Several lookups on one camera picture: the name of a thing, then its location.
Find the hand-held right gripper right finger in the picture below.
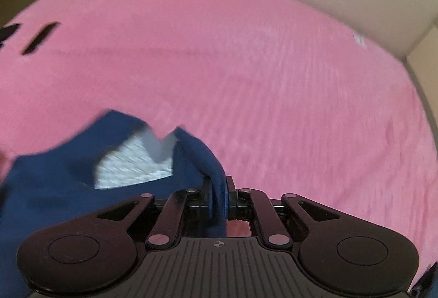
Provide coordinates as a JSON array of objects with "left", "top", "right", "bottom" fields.
[{"left": 224, "top": 176, "right": 343, "bottom": 248}]

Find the navy blue garment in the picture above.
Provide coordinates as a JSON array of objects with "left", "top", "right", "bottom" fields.
[{"left": 0, "top": 109, "right": 228, "bottom": 298}]

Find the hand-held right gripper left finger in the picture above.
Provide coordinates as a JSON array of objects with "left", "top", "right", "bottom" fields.
[{"left": 97, "top": 177, "right": 215, "bottom": 249}]

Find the pink ribbed blanket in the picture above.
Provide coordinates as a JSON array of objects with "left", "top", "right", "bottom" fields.
[{"left": 0, "top": 0, "right": 434, "bottom": 289}]

